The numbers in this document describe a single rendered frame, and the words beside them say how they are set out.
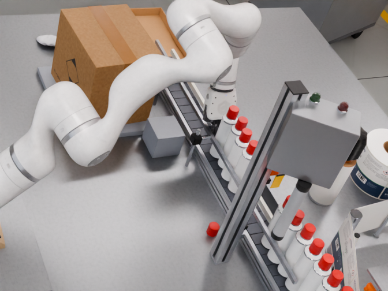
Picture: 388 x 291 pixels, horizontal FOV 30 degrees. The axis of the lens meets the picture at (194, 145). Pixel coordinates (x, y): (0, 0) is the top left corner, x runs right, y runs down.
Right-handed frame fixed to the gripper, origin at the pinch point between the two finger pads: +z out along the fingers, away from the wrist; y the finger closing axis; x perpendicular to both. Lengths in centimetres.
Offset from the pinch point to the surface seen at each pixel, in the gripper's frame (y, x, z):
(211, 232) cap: -13.8, -27.4, 20.0
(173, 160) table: -12.9, 3.3, 10.8
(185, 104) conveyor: -1.4, 20.8, -0.8
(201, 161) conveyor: -5.2, -2.0, 9.7
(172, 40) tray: 12, 61, -10
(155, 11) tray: 11, 76, -18
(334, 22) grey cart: 163, 148, 13
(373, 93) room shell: 189, 129, 54
